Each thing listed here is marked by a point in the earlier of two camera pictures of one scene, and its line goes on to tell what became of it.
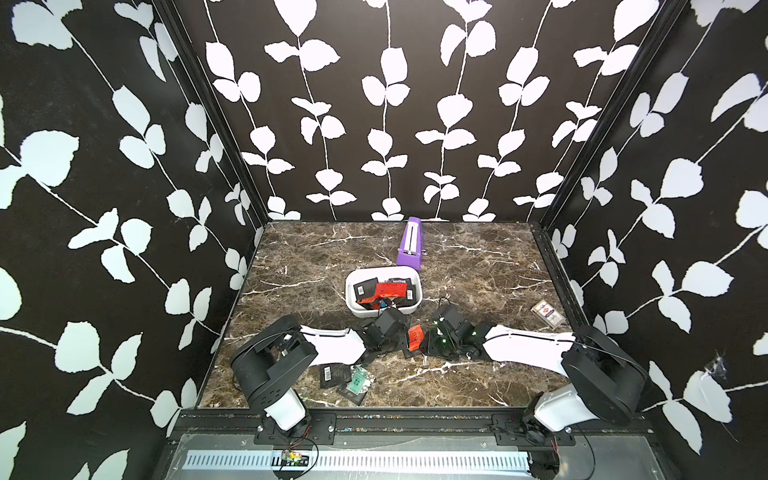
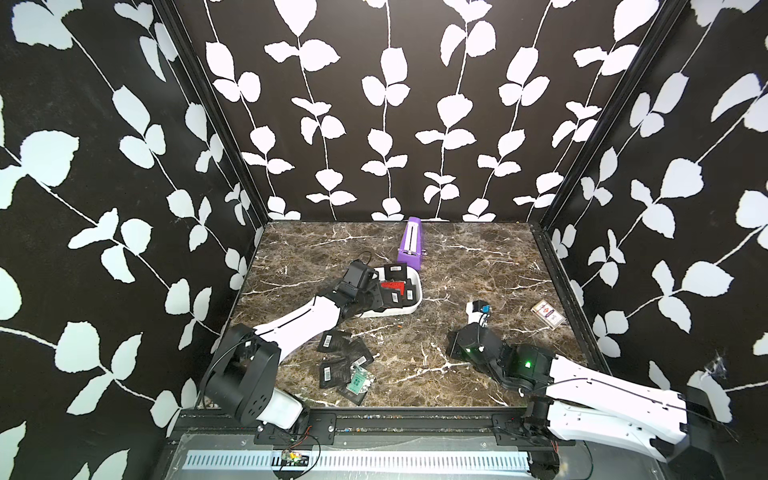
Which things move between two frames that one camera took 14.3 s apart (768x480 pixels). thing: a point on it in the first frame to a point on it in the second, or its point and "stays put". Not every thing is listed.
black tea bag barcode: [411, 297] to [396, 271]
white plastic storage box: [359, 275] stays put
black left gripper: [402, 340] to [377, 299]
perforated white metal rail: [293, 460] stays put
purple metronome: [410, 252] stays put
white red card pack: [548, 314] stays put
